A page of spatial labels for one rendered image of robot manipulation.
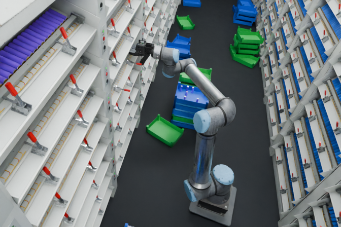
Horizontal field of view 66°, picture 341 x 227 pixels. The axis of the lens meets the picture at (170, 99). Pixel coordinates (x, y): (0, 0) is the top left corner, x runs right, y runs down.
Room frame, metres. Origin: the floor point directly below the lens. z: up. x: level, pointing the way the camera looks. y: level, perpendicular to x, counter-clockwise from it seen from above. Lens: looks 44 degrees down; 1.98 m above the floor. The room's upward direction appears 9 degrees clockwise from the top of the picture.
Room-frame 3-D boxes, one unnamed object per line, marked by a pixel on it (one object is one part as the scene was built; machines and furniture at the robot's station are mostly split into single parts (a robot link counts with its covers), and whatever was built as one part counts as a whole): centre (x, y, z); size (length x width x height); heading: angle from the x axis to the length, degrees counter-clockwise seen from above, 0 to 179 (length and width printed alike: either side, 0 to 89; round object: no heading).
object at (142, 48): (1.45, 0.22, 0.98); 0.12 x 0.08 x 0.09; 86
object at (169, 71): (1.45, 0.03, 0.86); 0.12 x 0.09 x 0.12; 118
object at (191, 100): (1.75, -0.19, 0.36); 0.30 x 0.20 x 0.08; 86
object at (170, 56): (1.44, 0.05, 0.97); 0.12 x 0.09 x 0.10; 86
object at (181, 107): (1.75, -0.19, 0.28); 0.30 x 0.20 x 0.08; 86
